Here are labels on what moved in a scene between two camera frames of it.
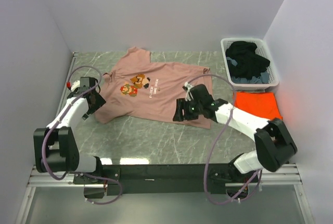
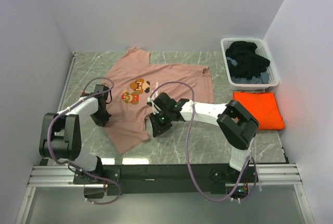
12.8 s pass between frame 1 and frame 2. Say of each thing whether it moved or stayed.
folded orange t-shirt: stayed
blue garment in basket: stayed
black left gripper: moved
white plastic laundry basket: stayed
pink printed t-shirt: moved
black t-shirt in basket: stayed
